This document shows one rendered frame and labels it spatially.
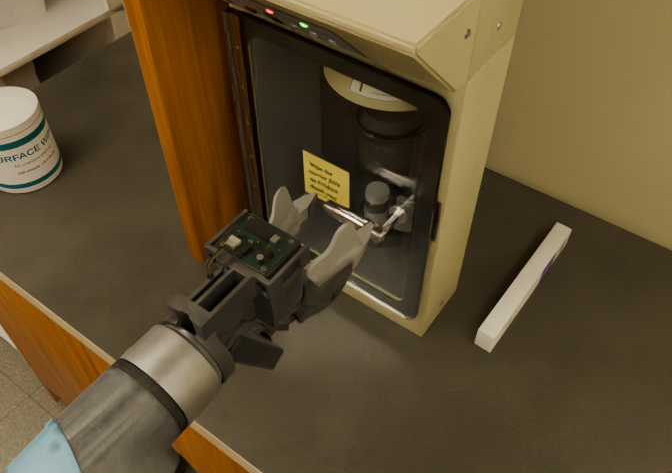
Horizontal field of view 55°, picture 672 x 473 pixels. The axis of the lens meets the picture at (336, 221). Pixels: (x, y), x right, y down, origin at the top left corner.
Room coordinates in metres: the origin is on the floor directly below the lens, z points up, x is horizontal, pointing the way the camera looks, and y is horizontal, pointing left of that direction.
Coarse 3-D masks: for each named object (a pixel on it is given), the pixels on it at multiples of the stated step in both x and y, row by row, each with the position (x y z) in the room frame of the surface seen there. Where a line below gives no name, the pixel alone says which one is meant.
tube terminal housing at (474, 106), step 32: (512, 0) 0.59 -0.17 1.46; (480, 32) 0.54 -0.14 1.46; (512, 32) 0.61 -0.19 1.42; (480, 64) 0.55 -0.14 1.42; (448, 96) 0.54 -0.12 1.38; (480, 96) 0.56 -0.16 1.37; (480, 128) 0.58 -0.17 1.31; (448, 160) 0.53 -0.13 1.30; (480, 160) 0.60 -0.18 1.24; (448, 192) 0.53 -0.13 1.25; (448, 224) 0.55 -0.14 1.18; (448, 256) 0.57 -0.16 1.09; (352, 288) 0.61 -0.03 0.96; (448, 288) 0.59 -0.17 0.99; (416, 320) 0.54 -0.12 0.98
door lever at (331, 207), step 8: (328, 200) 0.56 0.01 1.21; (328, 208) 0.55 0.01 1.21; (336, 208) 0.55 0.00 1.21; (344, 208) 0.55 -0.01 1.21; (392, 208) 0.55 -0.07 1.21; (400, 208) 0.54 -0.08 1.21; (336, 216) 0.54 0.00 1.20; (344, 216) 0.54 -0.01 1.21; (352, 216) 0.54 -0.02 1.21; (360, 216) 0.54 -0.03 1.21; (392, 216) 0.54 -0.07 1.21; (400, 216) 0.54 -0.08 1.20; (360, 224) 0.52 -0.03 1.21; (376, 224) 0.52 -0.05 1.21; (384, 224) 0.52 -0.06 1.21; (392, 224) 0.53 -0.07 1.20; (376, 232) 0.51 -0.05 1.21; (384, 232) 0.51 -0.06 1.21; (376, 240) 0.50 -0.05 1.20
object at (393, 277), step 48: (288, 48) 0.65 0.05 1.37; (288, 96) 0.65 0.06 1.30; (336, 96) 0.61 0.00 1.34; (384, 96) 0.57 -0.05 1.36; (432, 96) 0.53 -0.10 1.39; (288, 144) 0.65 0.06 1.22; (336, 144) 0.61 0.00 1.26; (384, 144) 0.56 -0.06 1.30; (432, 144) 0.53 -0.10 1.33; (384, 192) 0.56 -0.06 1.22; (432, 192) 0.52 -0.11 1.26; (384, 240) 0.56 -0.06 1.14; (384, 288) 0.55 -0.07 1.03
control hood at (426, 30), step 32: (224, 0) 0.68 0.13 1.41; (256, 0) 0.56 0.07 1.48; (288, 0) 0.51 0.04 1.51; (320, 0) 0.51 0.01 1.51; (352, 0) 0.51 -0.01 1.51; (384, 0) 0.51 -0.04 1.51; (416, 0) 0.51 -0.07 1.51; (448, 0) 0.51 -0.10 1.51; (480, 0) 0.53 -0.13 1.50; (352, 32) 0.47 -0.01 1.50; (384, 32) 0.46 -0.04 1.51; (416, 32) 0.46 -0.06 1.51; (448, 32) 0.48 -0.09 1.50; (384, 64) 0.55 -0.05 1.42; (416, 64) 0.46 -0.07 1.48; (448, 64) 0.49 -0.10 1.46
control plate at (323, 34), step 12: (240, 0) 0.61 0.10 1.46; (252, 0) 0.57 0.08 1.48; (264, 12) 0.60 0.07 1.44; (276, 12) 0.56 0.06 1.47; (288, 24) 0.60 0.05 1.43; (300, 24) 0.56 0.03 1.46; (312, 24) 0.53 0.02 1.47; (324, 36) 0.56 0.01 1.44; (336, 36) 0.52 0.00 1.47; (348, 48) 0.56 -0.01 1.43
